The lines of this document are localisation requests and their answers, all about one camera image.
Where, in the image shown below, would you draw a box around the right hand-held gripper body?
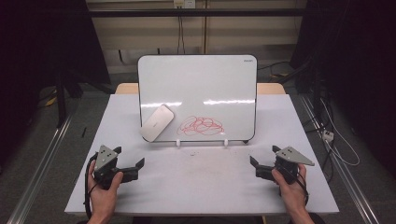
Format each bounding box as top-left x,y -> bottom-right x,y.
273,146 -> 316,186

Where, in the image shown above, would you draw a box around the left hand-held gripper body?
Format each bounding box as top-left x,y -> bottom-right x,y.
92,145 -> 125,190

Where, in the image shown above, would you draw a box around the white whiteboard eraser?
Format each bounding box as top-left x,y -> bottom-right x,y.
138,104 -> 176,144

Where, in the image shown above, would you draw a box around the white whiteboard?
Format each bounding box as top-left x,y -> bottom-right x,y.
137,54 -> 259,145

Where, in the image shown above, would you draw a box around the person's right hand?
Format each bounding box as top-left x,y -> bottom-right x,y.
271,163 -> 309,217

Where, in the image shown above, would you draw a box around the person's left hand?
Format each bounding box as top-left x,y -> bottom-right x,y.
87,160 -> 124,219

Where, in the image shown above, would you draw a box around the white power strip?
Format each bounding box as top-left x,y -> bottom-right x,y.
321,130 -> 335,143

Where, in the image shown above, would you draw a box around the black metal stand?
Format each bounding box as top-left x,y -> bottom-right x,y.
55,68 -> 84,129

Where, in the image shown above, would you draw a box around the yellow floor tape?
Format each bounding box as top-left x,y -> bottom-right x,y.
44,89 -> 59,107

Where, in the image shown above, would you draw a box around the dark curtain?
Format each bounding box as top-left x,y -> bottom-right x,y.
0,0 -> 112,166
290,0 -> 396,178

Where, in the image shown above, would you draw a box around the black horizontal bar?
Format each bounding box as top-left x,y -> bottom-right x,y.
88,7 -> 307,18

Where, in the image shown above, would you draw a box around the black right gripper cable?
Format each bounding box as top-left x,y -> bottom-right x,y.
281,166 -> 310,206

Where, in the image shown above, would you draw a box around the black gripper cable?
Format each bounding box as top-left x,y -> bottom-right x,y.
82,152 -> 99,220
281,166 -> 310,206

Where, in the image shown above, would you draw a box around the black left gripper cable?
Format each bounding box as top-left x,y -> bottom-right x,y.
82,152 -> 99,220

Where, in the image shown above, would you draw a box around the aluminium floor rail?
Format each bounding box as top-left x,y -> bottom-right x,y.
299,94 -> 380,224
6,114 -> 75,224

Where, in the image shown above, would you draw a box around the white floor cable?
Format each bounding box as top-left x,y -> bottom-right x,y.
319,98 -> 361,167

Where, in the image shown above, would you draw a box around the black floor cable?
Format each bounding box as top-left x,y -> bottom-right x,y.
257,60 -> 292,71

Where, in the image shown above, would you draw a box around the black hanging cables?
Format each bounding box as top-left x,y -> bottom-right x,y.
176,15 -> 187,55

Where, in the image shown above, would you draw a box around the thin vertical cable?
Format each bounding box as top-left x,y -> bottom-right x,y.
203,0 -> 208,54

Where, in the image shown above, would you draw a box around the white wall socket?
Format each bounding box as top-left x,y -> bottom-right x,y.
173,0 -> 196,9

